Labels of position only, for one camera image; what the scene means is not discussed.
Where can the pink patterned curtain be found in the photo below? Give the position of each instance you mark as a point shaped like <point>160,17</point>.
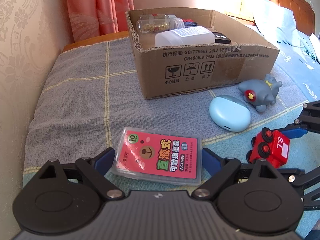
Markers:
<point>91,18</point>

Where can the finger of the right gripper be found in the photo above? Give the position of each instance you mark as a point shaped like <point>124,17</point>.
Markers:
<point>300,178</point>
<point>308,121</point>

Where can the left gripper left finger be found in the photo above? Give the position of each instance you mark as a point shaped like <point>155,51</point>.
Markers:
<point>93,170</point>

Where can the red refill cartridge box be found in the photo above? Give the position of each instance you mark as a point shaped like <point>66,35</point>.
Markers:
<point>160,157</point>

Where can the black digital kitchen timer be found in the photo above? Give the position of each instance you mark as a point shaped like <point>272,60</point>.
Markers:
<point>221,38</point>

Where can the clear plastic jar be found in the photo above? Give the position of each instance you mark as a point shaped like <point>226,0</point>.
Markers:
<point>175,23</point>

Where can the white plastic bottle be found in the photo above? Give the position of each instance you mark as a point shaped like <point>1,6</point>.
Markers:
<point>184,36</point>

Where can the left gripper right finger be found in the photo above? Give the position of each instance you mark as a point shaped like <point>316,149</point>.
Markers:
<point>222,171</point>

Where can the light blue pillow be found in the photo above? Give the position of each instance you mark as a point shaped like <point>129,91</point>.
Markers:
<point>278,25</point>

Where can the wooden bedside table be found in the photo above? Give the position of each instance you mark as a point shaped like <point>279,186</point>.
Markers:
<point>98,39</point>

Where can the light blue earbuds case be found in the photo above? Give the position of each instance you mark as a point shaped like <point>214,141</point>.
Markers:
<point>230,113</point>

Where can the jar of yellow capsules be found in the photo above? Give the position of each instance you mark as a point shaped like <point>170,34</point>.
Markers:
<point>157,20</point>

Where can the dark blue toy cube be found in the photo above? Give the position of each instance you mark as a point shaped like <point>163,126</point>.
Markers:
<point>189,23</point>

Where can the open cardboard box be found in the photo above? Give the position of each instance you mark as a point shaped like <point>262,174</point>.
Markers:
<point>164,71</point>

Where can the red toy fire truck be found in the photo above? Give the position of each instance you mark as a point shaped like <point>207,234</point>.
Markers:
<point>271,145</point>

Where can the wooden headboard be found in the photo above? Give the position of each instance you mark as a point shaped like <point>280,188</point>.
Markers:
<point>303,14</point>

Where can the grey checked blanket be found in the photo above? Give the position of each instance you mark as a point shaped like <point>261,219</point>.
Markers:
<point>93,93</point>

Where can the grey shark figurine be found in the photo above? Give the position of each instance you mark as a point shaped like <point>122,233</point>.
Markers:
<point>260,93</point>

